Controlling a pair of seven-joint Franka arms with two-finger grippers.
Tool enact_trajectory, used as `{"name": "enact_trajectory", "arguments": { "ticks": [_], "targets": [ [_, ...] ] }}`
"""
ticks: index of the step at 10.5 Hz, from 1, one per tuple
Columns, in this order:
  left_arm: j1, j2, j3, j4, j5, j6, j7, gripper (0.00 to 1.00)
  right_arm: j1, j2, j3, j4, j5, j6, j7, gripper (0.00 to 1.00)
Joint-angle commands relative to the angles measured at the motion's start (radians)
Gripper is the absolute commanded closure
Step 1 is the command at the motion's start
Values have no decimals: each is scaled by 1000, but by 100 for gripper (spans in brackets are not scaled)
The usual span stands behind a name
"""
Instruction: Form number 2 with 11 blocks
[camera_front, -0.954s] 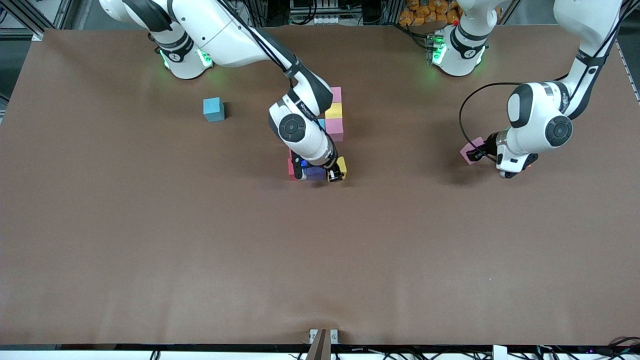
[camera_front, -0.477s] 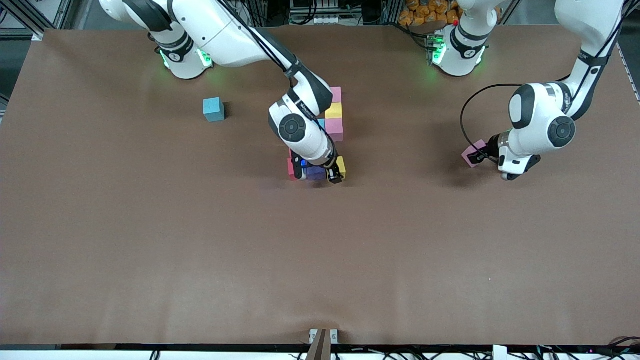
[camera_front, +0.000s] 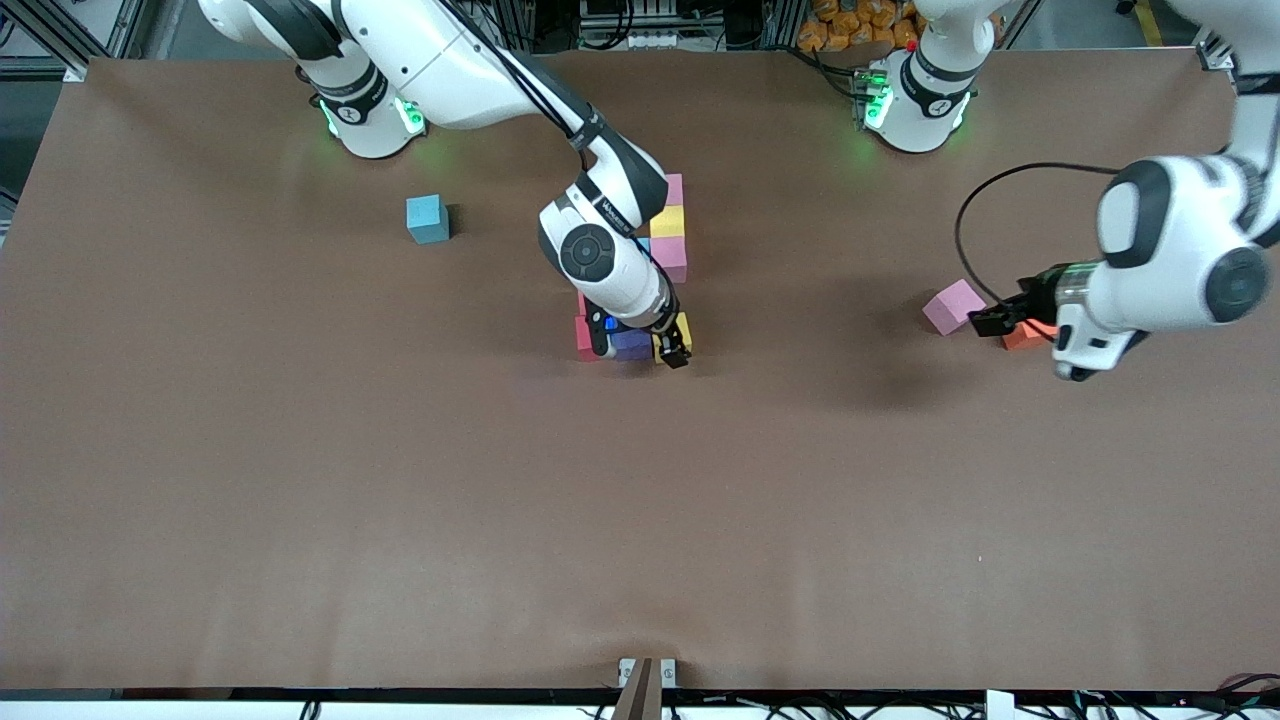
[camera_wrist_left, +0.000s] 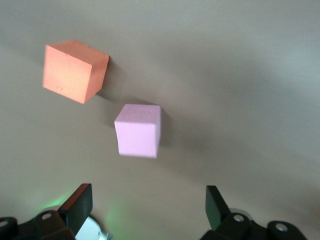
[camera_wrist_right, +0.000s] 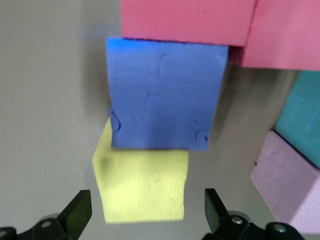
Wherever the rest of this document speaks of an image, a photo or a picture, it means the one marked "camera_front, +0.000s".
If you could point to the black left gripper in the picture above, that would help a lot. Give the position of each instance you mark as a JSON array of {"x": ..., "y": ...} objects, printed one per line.
[{"x": 1032, "y": 291}]

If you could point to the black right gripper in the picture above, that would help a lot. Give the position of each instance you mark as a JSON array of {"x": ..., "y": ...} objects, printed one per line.
[{"x": 673, "y": 340}]

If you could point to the yellow foam cube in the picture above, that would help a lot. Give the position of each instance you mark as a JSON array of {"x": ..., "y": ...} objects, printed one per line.
[
  {"x": 668, "y": 222},
  {"x": 684, "y": 328}
]

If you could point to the pink foam cube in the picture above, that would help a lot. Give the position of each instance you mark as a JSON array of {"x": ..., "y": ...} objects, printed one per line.
[
  {"x": 676, "y": 188},
  {"x": 672, "y": 260},
  {"x": 953, "y": 305}
]

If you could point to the purple foam cube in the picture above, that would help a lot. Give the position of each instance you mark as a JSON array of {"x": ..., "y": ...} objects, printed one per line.
[{"x": 634, "y": 345}]

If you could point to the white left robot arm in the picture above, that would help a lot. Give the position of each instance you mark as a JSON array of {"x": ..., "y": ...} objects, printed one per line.
[{"x": 1170, "y": 240}]

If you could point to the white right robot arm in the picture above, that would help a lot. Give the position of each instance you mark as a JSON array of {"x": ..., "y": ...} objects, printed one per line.
[{"x": 450, "y": 50}]

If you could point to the orange foam cube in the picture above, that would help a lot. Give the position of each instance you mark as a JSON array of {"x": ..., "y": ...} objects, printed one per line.
[{"x": 1025, "y": 338}]

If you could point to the cyan foam cube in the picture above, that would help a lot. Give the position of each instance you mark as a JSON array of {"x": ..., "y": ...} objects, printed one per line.
[{"x": 427, "y": 218}]

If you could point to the bag of orange items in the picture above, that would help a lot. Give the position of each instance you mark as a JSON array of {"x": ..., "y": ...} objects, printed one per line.
[{"x": 850, "y": 25}]

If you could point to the grey electronics box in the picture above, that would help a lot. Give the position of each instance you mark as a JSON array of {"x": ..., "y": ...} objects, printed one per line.
[{"x": 630, "y": 20}]

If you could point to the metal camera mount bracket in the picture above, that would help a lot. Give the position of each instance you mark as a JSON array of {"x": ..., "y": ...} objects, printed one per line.
[{"x": 645, "y": 690}]

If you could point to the aluminium frame profile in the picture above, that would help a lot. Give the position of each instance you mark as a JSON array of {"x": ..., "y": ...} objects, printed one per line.
[
  {"x": 1212, "y": 55},
  {"x": 70, "y": 30}
]

